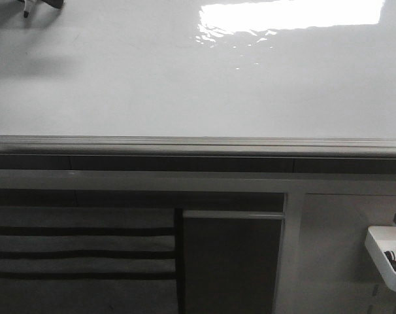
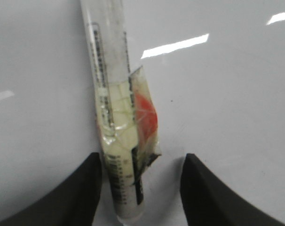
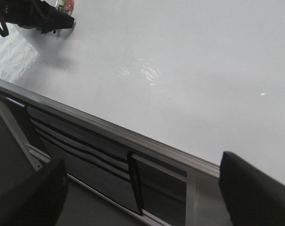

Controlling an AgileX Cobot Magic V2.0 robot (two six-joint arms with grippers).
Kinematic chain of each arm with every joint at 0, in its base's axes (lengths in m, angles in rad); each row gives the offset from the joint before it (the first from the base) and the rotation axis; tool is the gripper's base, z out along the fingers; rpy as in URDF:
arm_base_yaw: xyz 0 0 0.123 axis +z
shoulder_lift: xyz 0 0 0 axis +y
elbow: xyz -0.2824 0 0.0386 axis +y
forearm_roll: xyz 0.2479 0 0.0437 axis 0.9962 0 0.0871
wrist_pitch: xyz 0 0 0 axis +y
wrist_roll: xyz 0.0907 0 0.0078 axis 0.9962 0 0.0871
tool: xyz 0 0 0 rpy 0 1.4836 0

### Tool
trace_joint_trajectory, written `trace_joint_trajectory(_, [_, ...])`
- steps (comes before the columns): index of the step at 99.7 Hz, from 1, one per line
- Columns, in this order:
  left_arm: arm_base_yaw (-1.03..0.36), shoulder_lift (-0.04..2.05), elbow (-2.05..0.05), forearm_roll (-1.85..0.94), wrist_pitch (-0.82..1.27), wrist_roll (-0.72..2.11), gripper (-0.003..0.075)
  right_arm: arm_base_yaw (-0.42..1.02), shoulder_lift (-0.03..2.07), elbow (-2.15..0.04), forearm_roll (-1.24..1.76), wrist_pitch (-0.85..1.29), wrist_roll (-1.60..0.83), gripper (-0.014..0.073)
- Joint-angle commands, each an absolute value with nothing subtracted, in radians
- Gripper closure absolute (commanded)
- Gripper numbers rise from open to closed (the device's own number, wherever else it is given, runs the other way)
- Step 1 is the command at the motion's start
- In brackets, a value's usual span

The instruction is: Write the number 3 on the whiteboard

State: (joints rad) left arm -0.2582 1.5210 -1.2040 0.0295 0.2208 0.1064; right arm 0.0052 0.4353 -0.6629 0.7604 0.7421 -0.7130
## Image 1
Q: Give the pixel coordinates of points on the black whiteboard marker with tape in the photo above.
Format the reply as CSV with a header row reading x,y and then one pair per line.
x,y
28,6

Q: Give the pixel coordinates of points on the white whiteboard with metal frame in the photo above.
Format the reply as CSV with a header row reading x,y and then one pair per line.
x,y
291,78

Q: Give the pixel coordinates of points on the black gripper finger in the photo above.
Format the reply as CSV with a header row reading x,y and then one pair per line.
x,y
56,4

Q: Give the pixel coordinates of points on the grey drawer unit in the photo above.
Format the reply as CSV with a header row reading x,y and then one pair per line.
x,y
80,260

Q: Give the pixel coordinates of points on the grey cabinet door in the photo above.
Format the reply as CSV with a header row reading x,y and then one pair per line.
x,y
231,260

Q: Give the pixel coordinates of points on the white plastic wall tray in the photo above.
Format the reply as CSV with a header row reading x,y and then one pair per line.
x,y
378,240

